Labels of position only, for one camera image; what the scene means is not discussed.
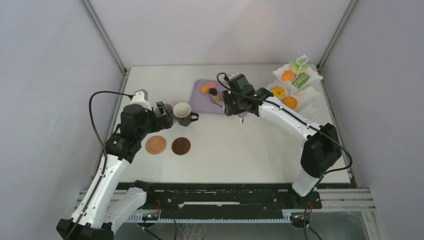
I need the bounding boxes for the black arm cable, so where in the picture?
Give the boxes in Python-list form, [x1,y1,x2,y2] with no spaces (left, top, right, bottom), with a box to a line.
[216,72,353,176]
[88,91,133,160]

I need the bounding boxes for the yellow frosted donut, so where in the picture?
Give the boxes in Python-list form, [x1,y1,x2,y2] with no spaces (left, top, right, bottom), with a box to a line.
[271,86,287,100]

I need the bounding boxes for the aluminium frame post right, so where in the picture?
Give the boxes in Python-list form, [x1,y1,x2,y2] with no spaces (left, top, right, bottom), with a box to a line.
[316,0,360,69]

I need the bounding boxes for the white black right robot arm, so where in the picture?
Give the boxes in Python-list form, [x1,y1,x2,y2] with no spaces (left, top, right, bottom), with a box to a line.
[222,87,342,208]

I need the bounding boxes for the black mug white inside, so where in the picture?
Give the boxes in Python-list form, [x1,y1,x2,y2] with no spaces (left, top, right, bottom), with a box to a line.
[173,102,199,127]

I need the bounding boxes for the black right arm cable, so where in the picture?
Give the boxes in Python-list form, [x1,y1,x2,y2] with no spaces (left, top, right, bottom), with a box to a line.
[216,72,353,176]

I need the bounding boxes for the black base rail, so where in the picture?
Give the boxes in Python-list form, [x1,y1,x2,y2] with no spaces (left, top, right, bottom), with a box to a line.
[117,180,323,221]

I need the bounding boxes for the white three tier stand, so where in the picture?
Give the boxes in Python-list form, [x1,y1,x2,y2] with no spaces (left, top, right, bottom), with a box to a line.
[266,54,323,118]

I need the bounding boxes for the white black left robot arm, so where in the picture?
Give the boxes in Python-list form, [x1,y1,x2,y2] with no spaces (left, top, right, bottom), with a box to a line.
[56,100,174,240]

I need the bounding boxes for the woven rattan coaster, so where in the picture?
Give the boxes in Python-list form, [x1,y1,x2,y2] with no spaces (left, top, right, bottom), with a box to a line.
[145,135,167,155]

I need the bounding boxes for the green striped cake slice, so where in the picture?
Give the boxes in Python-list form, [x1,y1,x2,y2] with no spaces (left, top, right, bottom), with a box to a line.
[292,72,310,89]

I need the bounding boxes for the orange bear cookie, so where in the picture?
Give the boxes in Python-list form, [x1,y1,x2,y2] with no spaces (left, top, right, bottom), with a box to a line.
[281,70,294,82]

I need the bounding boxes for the black sandwich cookie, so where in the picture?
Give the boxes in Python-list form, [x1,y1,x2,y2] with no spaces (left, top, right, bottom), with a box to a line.
[208,88,218,96]

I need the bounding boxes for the aluminium frame post left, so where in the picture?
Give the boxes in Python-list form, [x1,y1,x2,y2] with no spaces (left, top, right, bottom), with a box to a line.
[79,0,127,76]

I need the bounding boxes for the orange star cookie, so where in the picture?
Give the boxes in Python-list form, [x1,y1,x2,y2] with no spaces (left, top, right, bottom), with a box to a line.
[200,85,210,94]

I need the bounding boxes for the lavender serving tray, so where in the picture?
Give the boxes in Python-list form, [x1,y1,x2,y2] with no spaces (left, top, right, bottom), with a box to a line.
[189,79,226,115]

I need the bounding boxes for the dark wooden round coaster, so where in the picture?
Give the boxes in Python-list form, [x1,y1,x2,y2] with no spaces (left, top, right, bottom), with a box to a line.
[171,137,191,156]

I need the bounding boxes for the orange egg tart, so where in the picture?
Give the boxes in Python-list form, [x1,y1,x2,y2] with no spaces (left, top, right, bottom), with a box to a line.
[281,96,298,110]

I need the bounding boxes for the purple mug black handle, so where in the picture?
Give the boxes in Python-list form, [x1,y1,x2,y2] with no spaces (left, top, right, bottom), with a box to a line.
[163,103,174,115]

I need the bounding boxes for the aluminium frame post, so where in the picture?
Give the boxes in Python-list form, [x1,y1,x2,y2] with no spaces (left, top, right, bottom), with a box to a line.
[316,0,360,69]
[79,0,127,76]

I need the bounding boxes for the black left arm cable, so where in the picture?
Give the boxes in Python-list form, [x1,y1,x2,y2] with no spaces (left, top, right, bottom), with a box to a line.
[88,91,133,160]

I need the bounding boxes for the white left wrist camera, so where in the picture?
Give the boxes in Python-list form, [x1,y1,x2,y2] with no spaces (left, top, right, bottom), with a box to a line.
[130,89,152,110]

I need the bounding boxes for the steel white serving tongs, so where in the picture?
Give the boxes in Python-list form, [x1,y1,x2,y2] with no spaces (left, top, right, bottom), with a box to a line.
[209,94,245,124]

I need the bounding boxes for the pink macaron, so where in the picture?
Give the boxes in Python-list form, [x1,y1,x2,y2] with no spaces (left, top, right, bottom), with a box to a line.
[207,81,217,89]

